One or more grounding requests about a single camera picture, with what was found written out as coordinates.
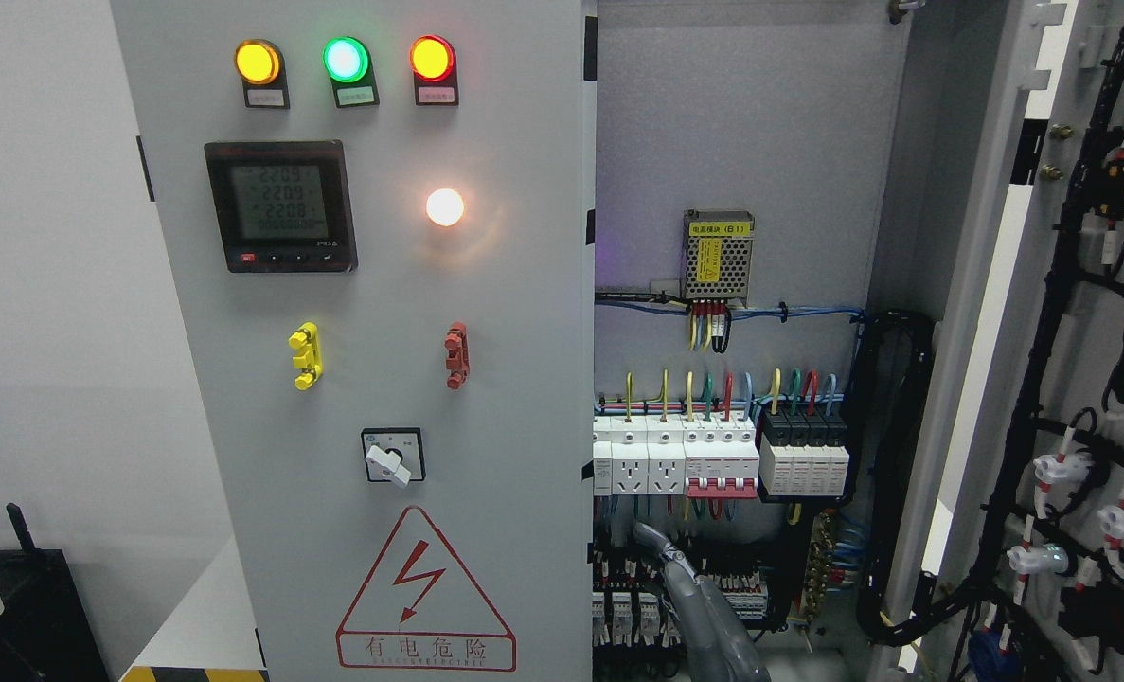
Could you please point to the dark grey robot hand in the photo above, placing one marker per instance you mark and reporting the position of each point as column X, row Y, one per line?
column 718, row 645

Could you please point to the grey cabinet door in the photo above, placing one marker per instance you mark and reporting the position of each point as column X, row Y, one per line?
column 504, row 454
column 1001, row 522

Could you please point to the grey terminal block strip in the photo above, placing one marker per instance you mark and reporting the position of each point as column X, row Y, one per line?
column 747, row 593

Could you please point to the relay row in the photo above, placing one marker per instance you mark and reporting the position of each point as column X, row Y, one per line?
column 629, row 607

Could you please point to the brass terminal bar right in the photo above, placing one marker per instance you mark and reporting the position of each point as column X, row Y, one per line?
column 817, row 576

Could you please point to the white socket modules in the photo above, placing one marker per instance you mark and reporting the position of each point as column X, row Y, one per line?
column 640, row 455

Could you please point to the black white surge protector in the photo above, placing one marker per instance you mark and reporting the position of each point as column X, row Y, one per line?
column 803, row 456

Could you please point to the red electric hazard sticker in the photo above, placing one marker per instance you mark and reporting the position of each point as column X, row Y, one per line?
column 419, row 607

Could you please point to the perforated metal power supply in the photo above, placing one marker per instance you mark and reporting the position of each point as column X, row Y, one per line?
column 719, row 246

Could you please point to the white glowing indicator lamp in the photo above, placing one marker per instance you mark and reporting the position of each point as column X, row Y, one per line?
column 444, row 207

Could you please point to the black digital power meter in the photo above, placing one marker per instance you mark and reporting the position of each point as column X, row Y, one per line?
column 282, row 206

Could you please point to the red indicator lamp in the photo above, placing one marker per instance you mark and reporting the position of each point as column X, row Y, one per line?
column 434, row 64

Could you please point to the black box with antenna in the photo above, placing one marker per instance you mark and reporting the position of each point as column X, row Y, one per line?
column 44, row 632

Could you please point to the green indicator lamp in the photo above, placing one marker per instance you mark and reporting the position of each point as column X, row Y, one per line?
column 349, row 67

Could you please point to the yellow indicator lamp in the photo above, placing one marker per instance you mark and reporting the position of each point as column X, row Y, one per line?
column 262, row 72

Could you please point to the red handled circuit breaker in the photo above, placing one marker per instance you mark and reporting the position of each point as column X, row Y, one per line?
column 722, row 459

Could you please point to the white rotary selector switch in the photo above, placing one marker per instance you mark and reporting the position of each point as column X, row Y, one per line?
column 393, row 455

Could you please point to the red terminal post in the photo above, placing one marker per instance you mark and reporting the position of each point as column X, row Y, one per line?
column 457, row 362

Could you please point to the yellow terminal post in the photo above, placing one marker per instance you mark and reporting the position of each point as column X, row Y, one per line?
column 307, row 357

